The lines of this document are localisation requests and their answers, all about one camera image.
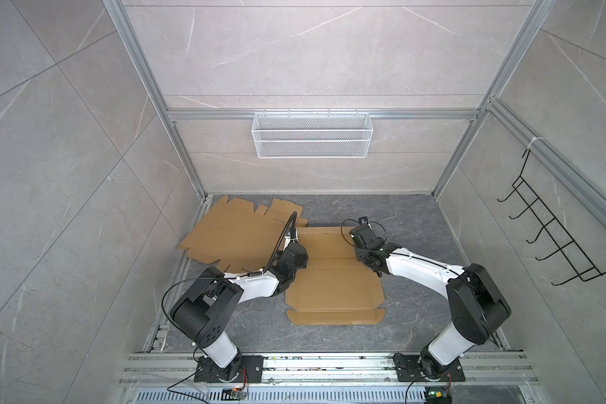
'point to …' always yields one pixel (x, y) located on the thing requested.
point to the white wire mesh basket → (311, 135)
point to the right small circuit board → (437, 395)
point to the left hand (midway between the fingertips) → (298, 243)
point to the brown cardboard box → (334, 288)
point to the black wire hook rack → (585, 269)
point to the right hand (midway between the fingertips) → (368, 241)
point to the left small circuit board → (233, 394)
